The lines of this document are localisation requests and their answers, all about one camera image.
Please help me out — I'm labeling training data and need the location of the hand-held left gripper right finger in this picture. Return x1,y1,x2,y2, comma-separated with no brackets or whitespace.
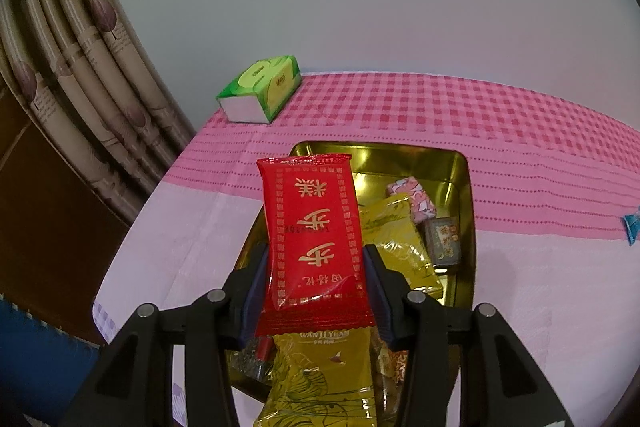
364,244,571,427

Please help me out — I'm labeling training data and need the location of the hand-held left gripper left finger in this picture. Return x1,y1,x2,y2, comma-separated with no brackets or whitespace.
62,243,272,427

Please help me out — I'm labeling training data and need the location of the pink white candy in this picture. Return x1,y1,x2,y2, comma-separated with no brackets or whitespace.
385,176,437,224
375,342,411,408

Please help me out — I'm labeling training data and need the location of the yellow snack packet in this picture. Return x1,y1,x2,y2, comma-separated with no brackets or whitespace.
357,194,446,305
252,327,383,427

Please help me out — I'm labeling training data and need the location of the red snack packet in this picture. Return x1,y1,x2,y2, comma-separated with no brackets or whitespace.
254,153,376,339

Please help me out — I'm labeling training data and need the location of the grey snack box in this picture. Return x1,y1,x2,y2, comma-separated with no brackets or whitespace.
424,216,462,268

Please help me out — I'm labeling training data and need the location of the red tin box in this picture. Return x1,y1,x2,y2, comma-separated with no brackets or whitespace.
227,141,476,408

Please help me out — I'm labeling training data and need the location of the blue candy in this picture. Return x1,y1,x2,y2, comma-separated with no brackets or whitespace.
621,207,640,247

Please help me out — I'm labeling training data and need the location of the pink checked tablecloth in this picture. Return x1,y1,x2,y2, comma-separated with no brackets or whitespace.
92,72,640,427

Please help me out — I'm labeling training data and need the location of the green tissue box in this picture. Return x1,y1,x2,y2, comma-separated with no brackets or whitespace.
216,55,302,124

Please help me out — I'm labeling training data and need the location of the blue cloth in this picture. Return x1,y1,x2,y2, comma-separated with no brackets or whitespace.
0,297,101,427

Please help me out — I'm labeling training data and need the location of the brown wooden panel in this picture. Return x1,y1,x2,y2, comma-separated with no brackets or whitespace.
0,87,133,343

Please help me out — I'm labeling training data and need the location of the beige printed curtain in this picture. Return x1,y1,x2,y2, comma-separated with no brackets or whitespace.
0,0,198,225

